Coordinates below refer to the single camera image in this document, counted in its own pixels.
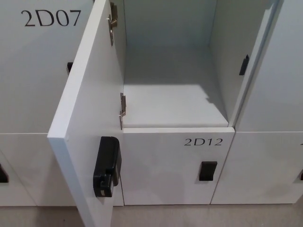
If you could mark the white locker door 2D12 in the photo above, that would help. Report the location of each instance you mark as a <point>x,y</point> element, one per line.
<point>161,165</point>

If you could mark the white locker door 2D08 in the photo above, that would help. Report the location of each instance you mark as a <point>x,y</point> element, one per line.
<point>30,160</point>

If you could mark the white locker door 2D07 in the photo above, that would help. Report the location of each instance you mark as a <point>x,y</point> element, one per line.
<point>33,71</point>

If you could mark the white locker cabinet compartment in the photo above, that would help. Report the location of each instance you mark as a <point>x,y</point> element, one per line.
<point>170,71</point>

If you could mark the black lock box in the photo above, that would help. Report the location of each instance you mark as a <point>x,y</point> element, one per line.
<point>106,165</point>

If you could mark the white locker door 2D11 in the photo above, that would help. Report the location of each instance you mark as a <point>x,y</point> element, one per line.
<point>90,94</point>

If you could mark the metal door hinge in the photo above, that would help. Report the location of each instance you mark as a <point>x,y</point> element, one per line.
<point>113,21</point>
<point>123,108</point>

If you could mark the black lock strike plate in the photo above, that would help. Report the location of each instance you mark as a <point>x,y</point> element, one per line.
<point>243,66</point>

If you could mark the short white locker door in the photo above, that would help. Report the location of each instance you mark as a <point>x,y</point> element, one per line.
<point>255,170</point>

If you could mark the tall white unlabelled locker door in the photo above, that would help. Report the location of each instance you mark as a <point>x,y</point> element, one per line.
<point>279,71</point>

